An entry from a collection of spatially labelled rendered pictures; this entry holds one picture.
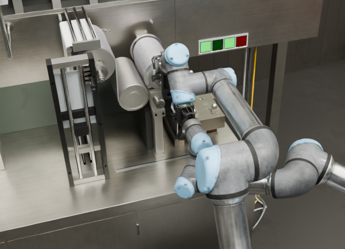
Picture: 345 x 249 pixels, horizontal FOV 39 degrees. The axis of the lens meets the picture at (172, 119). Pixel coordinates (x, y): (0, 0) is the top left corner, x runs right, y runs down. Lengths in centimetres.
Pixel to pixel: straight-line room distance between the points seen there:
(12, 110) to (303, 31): 144
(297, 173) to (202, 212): 58
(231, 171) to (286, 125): 267
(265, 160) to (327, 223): 189
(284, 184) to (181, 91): 44
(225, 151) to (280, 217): 188
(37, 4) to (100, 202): 87
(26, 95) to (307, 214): 183
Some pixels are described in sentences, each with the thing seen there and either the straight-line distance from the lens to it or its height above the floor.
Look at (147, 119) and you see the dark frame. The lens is 202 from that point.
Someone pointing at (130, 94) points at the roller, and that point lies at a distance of 194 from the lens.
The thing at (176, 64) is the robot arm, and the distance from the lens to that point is 156.
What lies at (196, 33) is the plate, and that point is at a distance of 229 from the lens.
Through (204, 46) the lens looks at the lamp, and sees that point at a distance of 232.
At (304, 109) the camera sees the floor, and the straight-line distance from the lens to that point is 413.
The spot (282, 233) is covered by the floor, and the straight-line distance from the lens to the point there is 303.
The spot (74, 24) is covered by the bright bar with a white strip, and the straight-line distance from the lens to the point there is 199.
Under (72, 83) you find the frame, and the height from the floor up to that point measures 134.
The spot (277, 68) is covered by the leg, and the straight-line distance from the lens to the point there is 277.
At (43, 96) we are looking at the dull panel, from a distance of 228.
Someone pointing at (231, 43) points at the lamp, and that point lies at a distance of 237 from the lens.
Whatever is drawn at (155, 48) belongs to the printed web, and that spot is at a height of 131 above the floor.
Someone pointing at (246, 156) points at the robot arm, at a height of 140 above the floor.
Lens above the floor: 219
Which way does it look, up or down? 34 degrees down
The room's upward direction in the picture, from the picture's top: 2 degrees counter-clockwise
